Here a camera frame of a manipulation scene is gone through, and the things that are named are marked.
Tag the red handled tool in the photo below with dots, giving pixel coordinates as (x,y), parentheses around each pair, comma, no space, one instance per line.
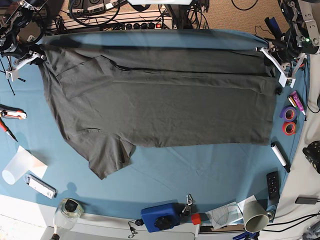
(7,130)

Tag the blue table cloth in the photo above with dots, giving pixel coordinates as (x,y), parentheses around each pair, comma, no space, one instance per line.
(213,174)

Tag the dark grey T-shirt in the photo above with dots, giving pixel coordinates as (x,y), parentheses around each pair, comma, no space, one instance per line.
(106,102)

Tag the red cube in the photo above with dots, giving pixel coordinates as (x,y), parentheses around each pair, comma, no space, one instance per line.
(196,219)

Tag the red tape roll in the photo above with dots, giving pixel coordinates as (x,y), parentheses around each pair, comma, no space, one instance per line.
(289,128)

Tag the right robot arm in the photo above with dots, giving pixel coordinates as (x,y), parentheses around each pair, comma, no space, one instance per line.
(27,11)

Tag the purple glue tube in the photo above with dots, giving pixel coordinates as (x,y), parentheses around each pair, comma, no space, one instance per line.
(298,102)

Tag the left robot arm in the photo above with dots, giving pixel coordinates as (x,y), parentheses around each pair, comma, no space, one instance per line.
(303,32)

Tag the small black clip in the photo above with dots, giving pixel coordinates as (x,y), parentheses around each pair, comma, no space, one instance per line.
(278,90)

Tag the black dotted object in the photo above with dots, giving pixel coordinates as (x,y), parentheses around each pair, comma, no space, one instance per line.
(312,154)

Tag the white paper sheet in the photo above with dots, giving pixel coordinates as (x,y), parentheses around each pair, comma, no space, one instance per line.
(37,165)

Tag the orange white utility knife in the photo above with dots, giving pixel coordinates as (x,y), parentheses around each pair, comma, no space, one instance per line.
(12,113)

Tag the small battery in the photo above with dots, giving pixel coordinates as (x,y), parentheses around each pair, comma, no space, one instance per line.
(292,101)

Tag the power strip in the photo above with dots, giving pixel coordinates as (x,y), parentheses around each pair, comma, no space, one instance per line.
(140,26)

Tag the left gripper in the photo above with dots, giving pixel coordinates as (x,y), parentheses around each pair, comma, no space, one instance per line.
(281,52)

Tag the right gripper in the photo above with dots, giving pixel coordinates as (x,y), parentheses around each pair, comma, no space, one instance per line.
(21,52)

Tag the black zip tie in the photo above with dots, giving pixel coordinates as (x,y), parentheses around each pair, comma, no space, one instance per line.
(4,72)

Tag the purple tape roll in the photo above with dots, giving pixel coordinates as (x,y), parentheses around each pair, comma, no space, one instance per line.
(288,114)

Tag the silver carabiner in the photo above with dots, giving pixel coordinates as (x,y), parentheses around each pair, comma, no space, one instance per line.
(189,199)

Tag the black remote control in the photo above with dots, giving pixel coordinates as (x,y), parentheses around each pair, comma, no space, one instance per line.
(272,180)

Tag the translucent plastic cup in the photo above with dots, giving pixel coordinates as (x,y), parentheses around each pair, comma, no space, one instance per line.
(17,167)

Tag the glass bottle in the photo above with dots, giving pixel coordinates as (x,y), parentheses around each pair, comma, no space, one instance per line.
(65,218)

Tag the paper sheets with drawing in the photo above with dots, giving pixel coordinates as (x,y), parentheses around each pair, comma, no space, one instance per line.
(228,214)

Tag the white rectangular device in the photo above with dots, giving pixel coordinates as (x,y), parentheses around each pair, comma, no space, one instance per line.
(40,186)

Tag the grey-green mug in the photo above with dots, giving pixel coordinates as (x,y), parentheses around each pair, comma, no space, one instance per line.
(255,217)

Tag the blue box with black knob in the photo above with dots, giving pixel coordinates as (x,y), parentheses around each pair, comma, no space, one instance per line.
(161,217)

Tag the blue black clamp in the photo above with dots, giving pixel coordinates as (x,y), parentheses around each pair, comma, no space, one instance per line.
(273,27)

